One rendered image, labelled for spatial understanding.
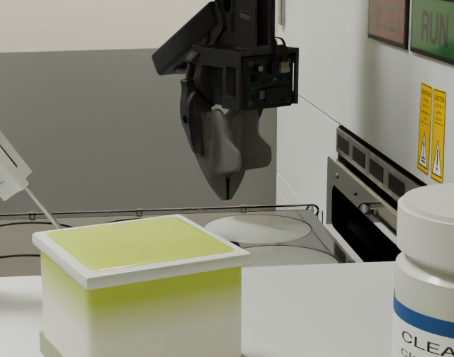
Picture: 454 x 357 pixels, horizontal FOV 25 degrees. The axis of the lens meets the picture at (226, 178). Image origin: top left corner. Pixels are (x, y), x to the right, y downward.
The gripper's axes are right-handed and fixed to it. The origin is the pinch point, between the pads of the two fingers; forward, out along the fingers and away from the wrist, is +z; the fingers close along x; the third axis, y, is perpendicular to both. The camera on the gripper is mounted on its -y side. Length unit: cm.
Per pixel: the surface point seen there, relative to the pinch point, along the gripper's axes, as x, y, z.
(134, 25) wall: 83, -148, -3
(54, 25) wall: 64, -156, -3
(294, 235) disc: 1.2, 9.7, 3.1
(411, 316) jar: -30, 53, -9
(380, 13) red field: 7.7, 13.2, -17.0
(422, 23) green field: 1.9, 23.5, -17.0
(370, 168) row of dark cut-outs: 8.5, 11.8, -2.7
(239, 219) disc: 0.6, 2.1, 3.1
